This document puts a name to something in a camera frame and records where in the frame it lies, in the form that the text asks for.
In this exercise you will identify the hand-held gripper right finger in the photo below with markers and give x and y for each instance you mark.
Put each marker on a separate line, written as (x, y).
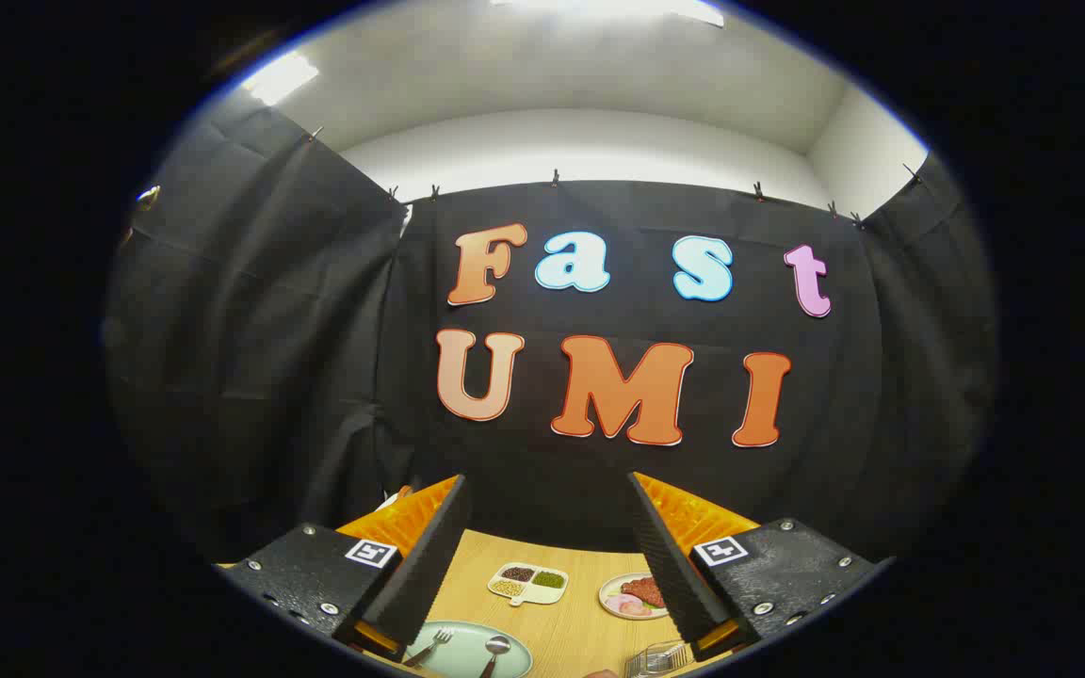
(670, 565)

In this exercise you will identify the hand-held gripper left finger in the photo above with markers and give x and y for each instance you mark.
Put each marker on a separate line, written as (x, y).
(429, 565)

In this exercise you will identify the brown steak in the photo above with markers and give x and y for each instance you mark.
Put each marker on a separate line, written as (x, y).
(641, 591)

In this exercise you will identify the pink ham slice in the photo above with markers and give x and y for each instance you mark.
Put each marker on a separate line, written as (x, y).
(625, 605)

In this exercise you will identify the round beige plate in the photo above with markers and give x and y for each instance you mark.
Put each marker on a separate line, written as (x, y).
(610, 586)

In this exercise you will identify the pile of yellow soybeans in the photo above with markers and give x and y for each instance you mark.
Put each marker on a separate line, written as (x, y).
(507, 588)

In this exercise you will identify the pile of dark red beans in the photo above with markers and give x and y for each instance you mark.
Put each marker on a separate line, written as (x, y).
(517, 573)

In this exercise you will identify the mint green plate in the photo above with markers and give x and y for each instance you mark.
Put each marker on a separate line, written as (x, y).
(462, 650)

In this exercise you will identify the white divided dish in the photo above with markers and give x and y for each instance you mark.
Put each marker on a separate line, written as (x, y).
(531, 595)

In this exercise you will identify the pile of green beans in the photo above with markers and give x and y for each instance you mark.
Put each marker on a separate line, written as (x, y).
(549, 580)

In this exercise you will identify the row of black clips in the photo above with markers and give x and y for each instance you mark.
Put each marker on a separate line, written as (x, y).
(555, 177)

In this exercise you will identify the ceiling light panel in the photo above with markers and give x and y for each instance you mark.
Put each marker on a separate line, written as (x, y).
(618, 8)
(279, 77)

